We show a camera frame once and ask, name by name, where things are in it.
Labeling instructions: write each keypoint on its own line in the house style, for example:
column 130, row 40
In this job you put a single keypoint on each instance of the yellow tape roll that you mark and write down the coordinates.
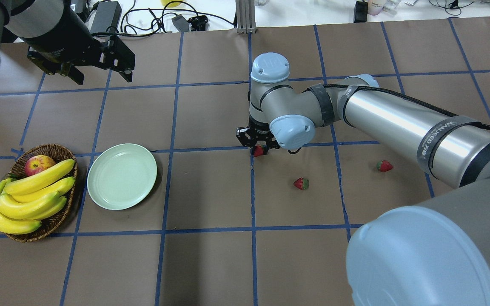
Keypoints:
column 169, row 4

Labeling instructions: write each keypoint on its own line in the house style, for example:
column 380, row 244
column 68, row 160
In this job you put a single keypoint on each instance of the red strawberry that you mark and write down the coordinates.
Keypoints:
column 384, row 166
column 258, row 151
column 302, row 183

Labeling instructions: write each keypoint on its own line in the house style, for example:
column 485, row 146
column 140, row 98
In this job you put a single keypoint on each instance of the light green plate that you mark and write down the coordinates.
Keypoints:
column 122, row 176

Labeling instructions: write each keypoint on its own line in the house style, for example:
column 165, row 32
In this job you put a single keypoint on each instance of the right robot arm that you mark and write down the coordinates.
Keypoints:
column 435, row 253

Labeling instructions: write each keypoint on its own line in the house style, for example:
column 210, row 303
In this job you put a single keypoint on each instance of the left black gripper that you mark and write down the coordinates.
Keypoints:
column 53, row 39

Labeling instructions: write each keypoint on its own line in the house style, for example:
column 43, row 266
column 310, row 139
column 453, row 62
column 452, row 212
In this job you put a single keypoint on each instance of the aluminium frame post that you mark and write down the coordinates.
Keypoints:
column 245, row 16

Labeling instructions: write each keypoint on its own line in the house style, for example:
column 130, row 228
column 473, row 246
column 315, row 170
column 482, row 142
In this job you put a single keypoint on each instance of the woven wicker basket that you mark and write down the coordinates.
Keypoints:
column 51, row 224

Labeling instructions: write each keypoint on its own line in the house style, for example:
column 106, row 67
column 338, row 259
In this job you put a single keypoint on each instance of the red apple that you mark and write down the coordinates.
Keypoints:
column 37, row 164

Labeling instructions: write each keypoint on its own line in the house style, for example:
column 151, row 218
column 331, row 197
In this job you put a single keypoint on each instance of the black power adapter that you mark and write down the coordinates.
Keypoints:
column 106, row 16

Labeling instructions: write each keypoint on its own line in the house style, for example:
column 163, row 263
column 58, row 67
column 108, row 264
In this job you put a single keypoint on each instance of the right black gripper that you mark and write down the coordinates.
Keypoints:
column 258, row 126

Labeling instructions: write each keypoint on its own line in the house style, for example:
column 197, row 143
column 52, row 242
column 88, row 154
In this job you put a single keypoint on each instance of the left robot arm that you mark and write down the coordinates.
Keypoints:
column 46, row 19

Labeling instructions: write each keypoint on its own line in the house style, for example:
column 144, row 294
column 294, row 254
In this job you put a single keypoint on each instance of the yellow banana bunch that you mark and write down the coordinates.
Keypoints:
column 25, row 202

